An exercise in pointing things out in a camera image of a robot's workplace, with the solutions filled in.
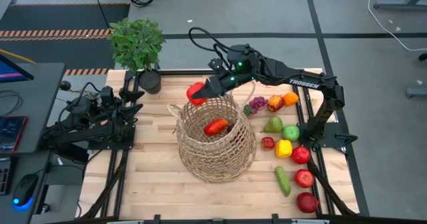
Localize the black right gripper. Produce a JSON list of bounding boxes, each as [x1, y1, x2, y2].
[[191, 71, 253, 100]]

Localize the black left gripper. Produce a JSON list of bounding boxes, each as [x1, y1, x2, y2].
[[99, 85, 145, 122]]

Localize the red tomato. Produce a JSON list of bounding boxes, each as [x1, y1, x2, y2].
[[185, 81, 209, 107]]

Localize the red orange mango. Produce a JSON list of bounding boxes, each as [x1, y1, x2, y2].
[[203, 118, 230, 137]]

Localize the purple grape bunch green leaf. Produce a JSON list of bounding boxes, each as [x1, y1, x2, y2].
[[243, 96, 270, 117]]

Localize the yellow red peach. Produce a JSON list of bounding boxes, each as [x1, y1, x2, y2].
[[267, 95, 286, 113]]

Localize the woven straw basket with handles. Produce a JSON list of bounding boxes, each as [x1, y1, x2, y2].
[[166, 80, 258, 185]]

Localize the green pear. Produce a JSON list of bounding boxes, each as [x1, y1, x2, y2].
[[263, 115, 284, 134]]

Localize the green apple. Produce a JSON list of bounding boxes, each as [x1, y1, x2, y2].
[[282, 124, 301, 143]]

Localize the yellow bell pepper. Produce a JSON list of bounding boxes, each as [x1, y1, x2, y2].
[[275, 139, 294, 159]]

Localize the green cucumber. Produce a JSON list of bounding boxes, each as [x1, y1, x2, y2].
[[274, 165, 292, 197]]

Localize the green plant in black pot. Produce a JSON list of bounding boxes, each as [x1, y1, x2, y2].
[[107, 17, 167, 95]]

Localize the orange fruit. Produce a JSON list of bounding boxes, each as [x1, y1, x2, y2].
[[282, 91, 300, 107]]

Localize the black mat with hazard stripes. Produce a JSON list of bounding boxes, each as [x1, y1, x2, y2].
[[0, 2, 131, 77]]

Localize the dark grey desk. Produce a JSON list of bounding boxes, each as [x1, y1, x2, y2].
[[0, 63, 66, 224]]

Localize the tablet with red case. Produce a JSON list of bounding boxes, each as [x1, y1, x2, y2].
[[0, 115, 28, 154]]

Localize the computer monitor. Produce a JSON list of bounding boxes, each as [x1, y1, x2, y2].
[[0, 53, 35, 84]]

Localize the black computer mouse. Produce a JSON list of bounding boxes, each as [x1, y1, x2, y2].
[[12, 173, 40, 207]]

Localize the black keyboard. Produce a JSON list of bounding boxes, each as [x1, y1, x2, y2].
[[0, 156, 16, 197]]

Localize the dark red apple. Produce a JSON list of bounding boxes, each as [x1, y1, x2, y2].
[[296, 192, 320, 214]]

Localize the grey table foot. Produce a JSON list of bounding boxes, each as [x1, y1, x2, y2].
[[406, 87, 427, 99]]

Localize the black aluminium frame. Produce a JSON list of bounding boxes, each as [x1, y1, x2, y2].
[[78, 61, 360, 224]]

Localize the yellow cable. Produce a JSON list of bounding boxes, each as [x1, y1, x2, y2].
[[0, 49, 37, 65]]

